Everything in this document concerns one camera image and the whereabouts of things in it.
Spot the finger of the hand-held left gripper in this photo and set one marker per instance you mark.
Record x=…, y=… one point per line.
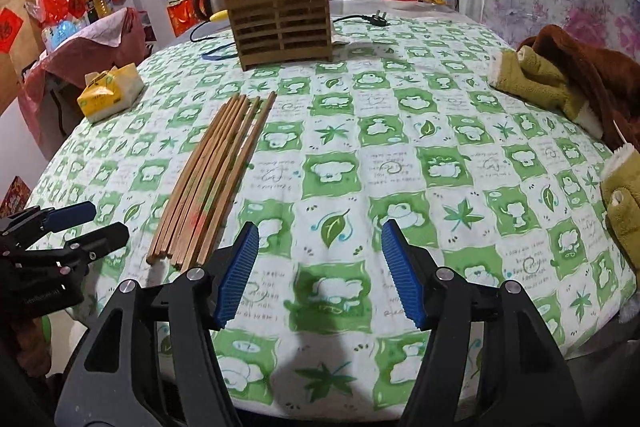
x=102, y=239
x=70, y=214

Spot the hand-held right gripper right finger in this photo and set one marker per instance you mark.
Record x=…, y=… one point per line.
x=402, y=277

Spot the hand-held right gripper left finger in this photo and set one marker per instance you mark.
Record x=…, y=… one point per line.
x=237, y=277

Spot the bundle of wooden chopsticks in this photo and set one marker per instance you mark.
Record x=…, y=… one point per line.
x=210, y=187

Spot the wooden chopstick holder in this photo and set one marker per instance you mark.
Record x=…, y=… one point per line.
x=280, y=27

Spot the red printed box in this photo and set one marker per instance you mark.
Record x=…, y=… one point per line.
x=15, y=197

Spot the yellow tissue pack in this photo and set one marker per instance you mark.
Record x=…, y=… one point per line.
x=107, y=97

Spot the green patterned tablecloth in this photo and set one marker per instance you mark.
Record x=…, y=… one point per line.
x=350, y=132

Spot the table with red plastic cover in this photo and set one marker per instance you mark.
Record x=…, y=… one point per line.
x=85, y=52

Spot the blue bottle pack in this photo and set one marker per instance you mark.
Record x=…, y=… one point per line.
x=65, y=34

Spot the red diamond paper decoration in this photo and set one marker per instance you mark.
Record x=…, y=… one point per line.
x=10, y=29

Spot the yellow cooking oil bottle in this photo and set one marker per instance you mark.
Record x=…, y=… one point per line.
x=101, y=2

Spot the red gift bag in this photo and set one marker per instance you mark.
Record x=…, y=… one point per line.
x=181, y=18

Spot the brown and olive fleece garment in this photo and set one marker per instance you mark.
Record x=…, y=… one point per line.
x=590, y=72

